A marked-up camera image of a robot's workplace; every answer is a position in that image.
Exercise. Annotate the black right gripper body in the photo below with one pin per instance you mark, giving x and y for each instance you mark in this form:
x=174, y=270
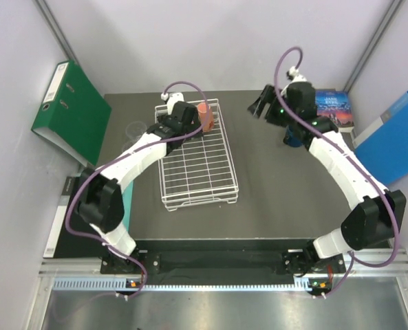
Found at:
x=277, y=113

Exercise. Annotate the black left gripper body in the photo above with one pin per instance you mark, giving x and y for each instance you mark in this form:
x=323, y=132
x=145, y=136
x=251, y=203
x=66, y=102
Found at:
x=193, y=127

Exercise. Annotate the dark blue mug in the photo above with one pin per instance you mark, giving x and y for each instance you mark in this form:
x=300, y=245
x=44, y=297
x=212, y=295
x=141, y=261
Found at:
x=293, y=137

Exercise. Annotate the clear faceted plastic cup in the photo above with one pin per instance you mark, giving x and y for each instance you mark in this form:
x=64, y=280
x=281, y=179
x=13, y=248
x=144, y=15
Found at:
x=135, y=130

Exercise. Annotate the white wire dish rack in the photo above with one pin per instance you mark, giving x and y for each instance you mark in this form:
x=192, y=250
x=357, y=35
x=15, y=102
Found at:
x=201, y=171

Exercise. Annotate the clear heavy-base glass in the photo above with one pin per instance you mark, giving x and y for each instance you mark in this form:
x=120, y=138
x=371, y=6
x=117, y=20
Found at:
x=125, y=147

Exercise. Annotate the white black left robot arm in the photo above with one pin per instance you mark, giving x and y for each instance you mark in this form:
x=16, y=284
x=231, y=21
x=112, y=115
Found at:
x=101, y=204

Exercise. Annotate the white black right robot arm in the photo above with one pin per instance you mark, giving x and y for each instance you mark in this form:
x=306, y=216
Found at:
x=376, y=213

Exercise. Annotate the orange mug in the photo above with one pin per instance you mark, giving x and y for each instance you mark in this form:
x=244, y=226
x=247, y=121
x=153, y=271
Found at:
x=206, y=117

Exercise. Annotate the Jane Eyre paperback book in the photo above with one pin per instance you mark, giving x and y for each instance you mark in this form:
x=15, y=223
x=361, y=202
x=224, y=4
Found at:
x=336, y=106

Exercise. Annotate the blue folder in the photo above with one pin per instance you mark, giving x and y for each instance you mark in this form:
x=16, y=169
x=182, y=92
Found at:
x=382, y=148

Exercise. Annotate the green lever arch binder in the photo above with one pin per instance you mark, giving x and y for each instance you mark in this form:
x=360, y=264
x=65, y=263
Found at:
x=73, y=115

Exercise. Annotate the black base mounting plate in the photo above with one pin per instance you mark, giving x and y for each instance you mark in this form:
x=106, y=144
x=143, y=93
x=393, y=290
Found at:
x=272, y=261

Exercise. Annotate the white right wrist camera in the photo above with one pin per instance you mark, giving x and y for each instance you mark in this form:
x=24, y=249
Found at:
x=294, y=76

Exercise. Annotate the aluminium frame rail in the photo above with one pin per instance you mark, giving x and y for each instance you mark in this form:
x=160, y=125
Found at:
x=111, y=267

